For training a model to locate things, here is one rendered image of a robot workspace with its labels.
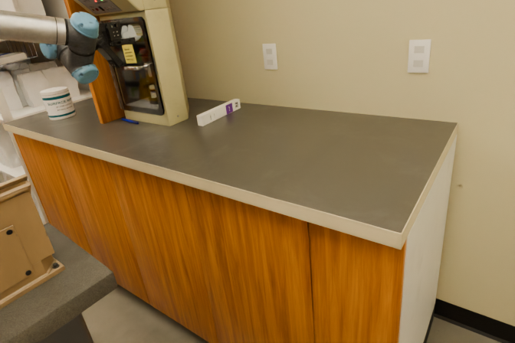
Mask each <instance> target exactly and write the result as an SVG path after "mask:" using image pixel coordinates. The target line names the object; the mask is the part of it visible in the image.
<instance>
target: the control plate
mask: <svg viewBox="0 0 515 343"><path fill-rule="evenodd" d="M78 1H79V2H81V3H82V4H83V5H85V6H86V7H87V8H89V9H90V10H91V11H92V12H93V13H94V14H95V15H96V14H103V13H109V12H115V11H122V10H121V9H120V8H118V7H117V6H116V5H115V4H114V3H113V2H111V0H103V1H101V0H96V1H97V2H95V1H94V0H78ZM99 6H100V7H101V8H103V9H104V7H105V9H104V10H105V11H102V10H101V9H100V8H98V7H99ZM107 6H108V7H110V8H107ZM111 6H113V8H111ZM95 8H98V9H99V11H97V10H96V9H95ZM92 9H93V10H94V11H93V10H92Z"/></svg>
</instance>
